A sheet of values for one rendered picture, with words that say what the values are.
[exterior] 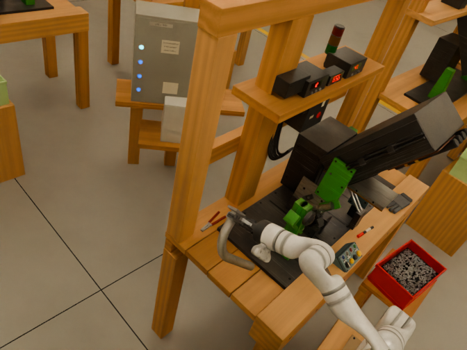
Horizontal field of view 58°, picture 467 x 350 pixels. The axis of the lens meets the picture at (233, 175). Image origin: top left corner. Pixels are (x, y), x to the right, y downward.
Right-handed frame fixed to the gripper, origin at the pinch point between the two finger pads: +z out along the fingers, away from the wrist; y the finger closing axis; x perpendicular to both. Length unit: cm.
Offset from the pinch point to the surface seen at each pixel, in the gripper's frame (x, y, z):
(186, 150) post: -14.8, 1.6, 34.3
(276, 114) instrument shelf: -43.9, -11.0, 15.7
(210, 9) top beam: -47, 40, 15
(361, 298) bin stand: -4, -108, -10
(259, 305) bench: 22, -52, 6
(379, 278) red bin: -16, -99, -17
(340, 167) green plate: -49, -61, 8
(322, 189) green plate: -38, -68, 15
